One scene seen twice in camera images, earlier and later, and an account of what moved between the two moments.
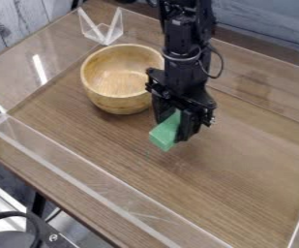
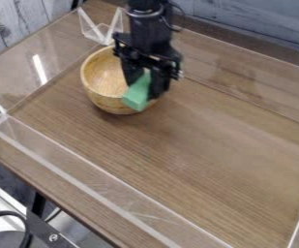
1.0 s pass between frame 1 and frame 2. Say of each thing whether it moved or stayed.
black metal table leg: stayed
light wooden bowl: stayed
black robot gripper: moved
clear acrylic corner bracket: stayed
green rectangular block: moved
